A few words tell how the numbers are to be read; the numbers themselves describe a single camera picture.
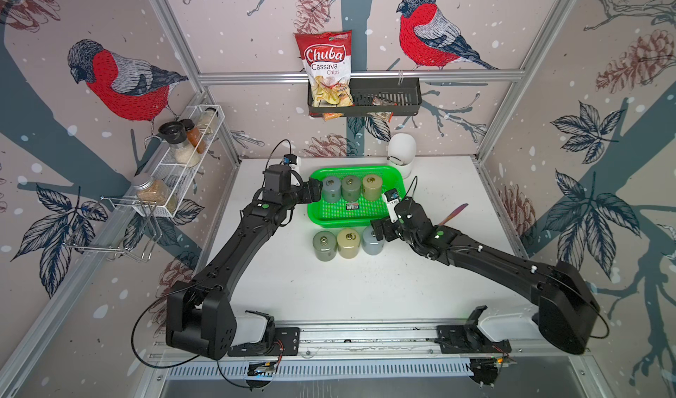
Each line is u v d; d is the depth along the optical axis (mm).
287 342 733
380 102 914
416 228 611
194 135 758
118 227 583
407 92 951
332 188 1005
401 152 1118
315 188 744
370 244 875
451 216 1016
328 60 817
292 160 715
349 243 854
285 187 637
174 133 684
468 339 666
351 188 1010
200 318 400
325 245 848
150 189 597
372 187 1010
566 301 410
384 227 731
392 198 717
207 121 857
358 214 925
